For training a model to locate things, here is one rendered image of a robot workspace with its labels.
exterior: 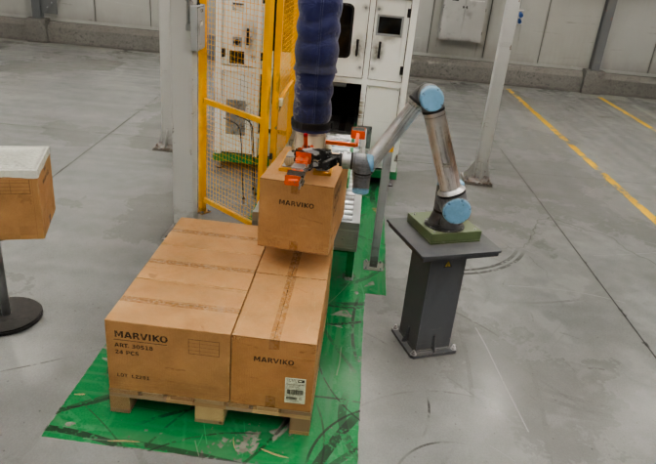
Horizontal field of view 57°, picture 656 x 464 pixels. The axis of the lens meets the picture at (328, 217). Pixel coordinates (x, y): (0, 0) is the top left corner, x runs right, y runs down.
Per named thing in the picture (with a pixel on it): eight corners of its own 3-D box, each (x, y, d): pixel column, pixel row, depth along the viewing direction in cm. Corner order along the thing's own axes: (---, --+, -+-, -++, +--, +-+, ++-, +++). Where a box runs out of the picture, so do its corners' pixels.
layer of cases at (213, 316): (182, 271, 407) (181, 217, 391) (329, 288, 404) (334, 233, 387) (108, 388, 298) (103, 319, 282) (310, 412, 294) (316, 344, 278)
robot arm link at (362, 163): (373, 175, 315) (375, 157, 311) (348, 173, 315) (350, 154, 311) (373, 170, 324) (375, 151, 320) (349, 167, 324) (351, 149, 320)
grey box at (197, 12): (198, 47, 438) (198, 3, 426) (205, 47, 438) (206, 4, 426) (190, 51, 420) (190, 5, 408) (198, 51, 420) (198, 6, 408)
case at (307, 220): (282, 205, 390) (285, 146, 374) (344, 214, 386) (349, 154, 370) (257, 245, 336) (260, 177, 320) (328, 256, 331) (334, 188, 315)
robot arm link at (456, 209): (468, 210, 336) (440, 78, 308) (474, 222, 320) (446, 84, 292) (440, 217, 337) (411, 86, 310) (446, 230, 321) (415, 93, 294)
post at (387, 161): (368, 263, 471) (385, 139, 430) (377, 264, 471) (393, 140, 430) (368, 268, 465) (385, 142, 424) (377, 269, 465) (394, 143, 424)
